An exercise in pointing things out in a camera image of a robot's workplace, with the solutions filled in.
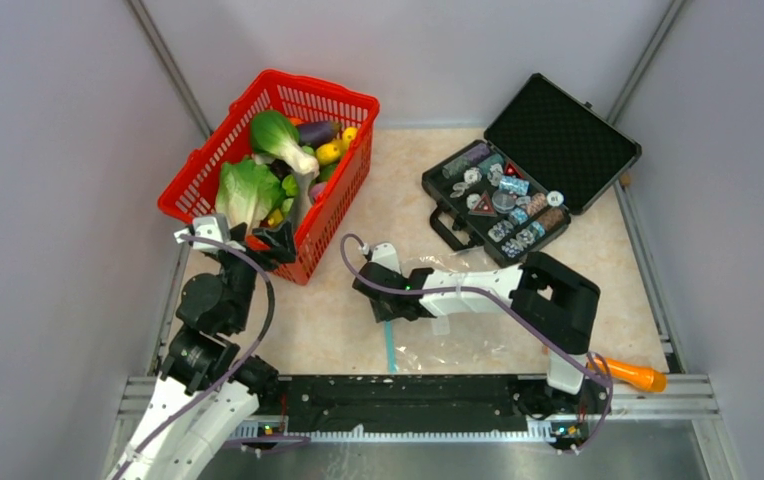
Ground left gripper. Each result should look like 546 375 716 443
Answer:
216 216 297 331

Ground clear zip top bag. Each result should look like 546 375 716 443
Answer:
382 248 552 376

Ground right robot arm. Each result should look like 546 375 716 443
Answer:
351 253 614 420

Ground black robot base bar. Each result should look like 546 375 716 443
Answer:
258 374 609 434

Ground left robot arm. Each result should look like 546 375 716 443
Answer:
107 214 297 479

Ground green lettuce toy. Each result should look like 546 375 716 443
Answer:
215 159 285 229

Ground yellow lemon toy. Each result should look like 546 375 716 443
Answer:
315 141 344 167

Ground red plastic basket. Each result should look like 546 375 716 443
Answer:
157 69 380 285

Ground green bok choy toy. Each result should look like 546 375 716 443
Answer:
249 110 319 175

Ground purple eggplant toy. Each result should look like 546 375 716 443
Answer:
296 120 341 149

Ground black poker chip case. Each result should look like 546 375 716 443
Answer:
421 73 642 267

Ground orange toy carrot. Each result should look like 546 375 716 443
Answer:
588 358 668 393

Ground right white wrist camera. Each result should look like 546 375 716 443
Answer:
360 242 401 277

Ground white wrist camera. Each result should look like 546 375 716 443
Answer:
173 213 231 252
360 242 401 277

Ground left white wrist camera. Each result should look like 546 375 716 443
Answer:
173 213 231 252

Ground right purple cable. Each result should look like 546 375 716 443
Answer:
340 233 615 455

